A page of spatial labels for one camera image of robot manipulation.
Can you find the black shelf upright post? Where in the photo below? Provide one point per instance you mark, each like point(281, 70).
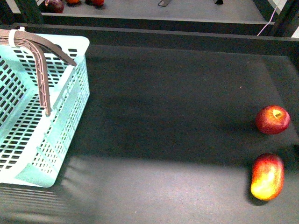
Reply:
point(288, 21)

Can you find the orange fruit on shelf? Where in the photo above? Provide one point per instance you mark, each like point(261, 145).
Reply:
point(72, 1)

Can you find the red fruit on shelf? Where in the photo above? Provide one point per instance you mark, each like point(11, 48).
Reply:
point(98, 3)

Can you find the dark red apple on shelf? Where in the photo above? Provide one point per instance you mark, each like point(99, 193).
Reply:
point(54, 6)

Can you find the light blue plastic basket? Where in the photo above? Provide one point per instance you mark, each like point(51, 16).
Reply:
point(33, 145)

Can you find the white zip tie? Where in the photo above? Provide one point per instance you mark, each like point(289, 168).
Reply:
point(12, 35)

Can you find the red yellow mango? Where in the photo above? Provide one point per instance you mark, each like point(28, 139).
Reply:
point(268, 175)

